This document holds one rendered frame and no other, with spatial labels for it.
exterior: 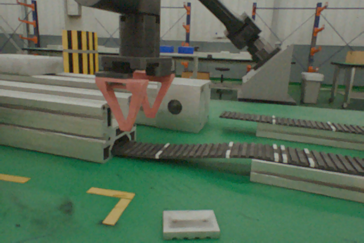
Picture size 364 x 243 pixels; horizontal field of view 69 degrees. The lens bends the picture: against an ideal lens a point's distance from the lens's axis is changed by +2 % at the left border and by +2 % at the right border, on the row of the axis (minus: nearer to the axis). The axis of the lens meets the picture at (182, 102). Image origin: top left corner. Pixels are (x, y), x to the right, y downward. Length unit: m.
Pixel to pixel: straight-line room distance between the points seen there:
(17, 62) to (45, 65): 0.06
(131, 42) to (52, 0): 9.87
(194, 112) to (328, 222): 0.30
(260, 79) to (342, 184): 0.62
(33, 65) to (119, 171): 0.42
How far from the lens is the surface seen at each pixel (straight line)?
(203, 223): 0.27
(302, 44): 8.21
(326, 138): 0.55
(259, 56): 1.01
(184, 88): 0.51
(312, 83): 5.49
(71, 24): 3.94
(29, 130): 0.47
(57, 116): 0.42
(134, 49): 0.36
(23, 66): 0.72
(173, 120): 0.53
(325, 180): 0.36
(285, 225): 0.30
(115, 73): 0.35
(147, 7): 0.36
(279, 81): 0.94
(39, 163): 0.42
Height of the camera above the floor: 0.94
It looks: 12 degrees down
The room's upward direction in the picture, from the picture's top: 2 degrees clockwise
